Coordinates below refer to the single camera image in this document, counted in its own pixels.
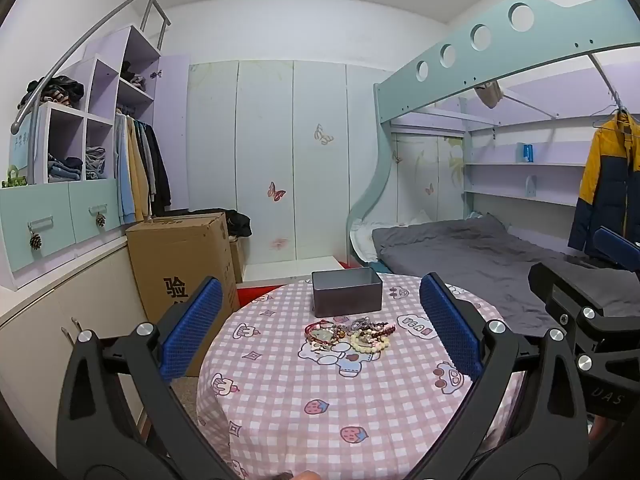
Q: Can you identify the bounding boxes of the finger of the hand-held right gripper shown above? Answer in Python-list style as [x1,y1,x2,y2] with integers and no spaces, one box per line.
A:
[528,262,640,418]
[594,226,640,276]

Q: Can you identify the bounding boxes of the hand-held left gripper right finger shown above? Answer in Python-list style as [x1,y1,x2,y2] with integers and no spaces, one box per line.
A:
[410,272,591,480]

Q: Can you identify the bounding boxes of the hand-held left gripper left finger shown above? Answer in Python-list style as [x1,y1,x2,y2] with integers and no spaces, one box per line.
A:
[56,276,236,480]

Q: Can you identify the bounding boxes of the cream bead bracelet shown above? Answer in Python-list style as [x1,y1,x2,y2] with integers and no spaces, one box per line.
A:
[349,332,392,354]

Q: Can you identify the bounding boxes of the grey metal tin box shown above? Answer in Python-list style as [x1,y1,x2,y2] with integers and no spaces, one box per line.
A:
[311,267,383,319]

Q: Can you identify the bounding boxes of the red cord bracelet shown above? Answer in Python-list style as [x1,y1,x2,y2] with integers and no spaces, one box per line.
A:
[304,321,335,351]

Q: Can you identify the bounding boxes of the yellow and navy jacket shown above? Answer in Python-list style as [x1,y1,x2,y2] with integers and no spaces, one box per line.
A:
[567,110,640,256]

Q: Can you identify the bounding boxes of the grey blanket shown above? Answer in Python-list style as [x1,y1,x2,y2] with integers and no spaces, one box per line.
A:
[371,214,640,336]

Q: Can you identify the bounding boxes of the large cardboard box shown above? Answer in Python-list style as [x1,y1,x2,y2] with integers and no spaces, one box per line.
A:
[125,212,241,378]

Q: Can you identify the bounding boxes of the small cardboard box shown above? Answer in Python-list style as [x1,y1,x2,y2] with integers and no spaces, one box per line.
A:
[227,237,247,285]

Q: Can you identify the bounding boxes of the pink checkered tablecloth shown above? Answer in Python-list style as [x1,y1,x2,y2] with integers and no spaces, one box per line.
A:
[196,275,526,480]

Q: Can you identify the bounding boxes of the red and white step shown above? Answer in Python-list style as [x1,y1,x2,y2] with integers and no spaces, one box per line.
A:
[235,255,351,308]

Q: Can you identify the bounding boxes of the black bag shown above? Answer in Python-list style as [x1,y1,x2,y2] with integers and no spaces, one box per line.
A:
[192,208,252,238]

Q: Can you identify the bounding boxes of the white pillow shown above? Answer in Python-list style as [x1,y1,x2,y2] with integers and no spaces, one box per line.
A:
[348,217,431,263]

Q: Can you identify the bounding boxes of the metal clothes hanger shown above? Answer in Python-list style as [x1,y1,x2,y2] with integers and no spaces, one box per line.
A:
[592,91,640,128]

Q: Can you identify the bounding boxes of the white low cabinet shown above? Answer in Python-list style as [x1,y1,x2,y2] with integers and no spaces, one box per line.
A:
[0,232,146,466]

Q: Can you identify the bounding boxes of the row of hanging clothes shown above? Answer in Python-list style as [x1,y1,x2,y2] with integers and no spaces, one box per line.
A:
[114,110,172,223]

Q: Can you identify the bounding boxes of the teal drawer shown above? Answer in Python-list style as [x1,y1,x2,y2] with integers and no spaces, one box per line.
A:
[0,187,77,276]
[69,180,125,243]

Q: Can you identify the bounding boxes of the folded grey clothes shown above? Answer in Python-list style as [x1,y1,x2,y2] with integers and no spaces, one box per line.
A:
[85,146,107,180]

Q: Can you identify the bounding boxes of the beige hanging cloth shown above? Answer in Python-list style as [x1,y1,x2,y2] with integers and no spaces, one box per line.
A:
[474,80,504,109]

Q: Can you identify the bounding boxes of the folded blue jeans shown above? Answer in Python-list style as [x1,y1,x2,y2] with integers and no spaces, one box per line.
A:
[47,156,83,184]

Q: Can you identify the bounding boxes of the white wardrobe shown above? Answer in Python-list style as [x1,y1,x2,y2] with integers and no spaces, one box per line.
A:
[187,60,391,266]

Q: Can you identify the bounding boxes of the small green basket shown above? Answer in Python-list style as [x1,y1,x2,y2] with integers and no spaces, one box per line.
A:
[2,164,27,189]

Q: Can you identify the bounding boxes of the grey metal handrail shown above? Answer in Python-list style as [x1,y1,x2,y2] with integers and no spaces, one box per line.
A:
[11,0,172,186]

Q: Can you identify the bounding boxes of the dark folded clothes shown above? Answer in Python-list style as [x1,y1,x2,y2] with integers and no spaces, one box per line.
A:
[120,60,147,93]

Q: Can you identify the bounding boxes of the black clothes pile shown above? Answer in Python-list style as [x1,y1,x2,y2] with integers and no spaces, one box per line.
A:
[20,75,85,109]

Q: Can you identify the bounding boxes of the lilac cubby shelf unit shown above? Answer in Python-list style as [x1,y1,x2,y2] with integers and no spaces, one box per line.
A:
[30,25,191,186]

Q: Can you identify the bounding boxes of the lilac wall shelf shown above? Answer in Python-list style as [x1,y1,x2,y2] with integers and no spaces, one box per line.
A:
[462,160,591,207]

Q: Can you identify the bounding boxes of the teal bunk bed frame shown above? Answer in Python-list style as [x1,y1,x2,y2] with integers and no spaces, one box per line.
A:
[345,0,640,266]

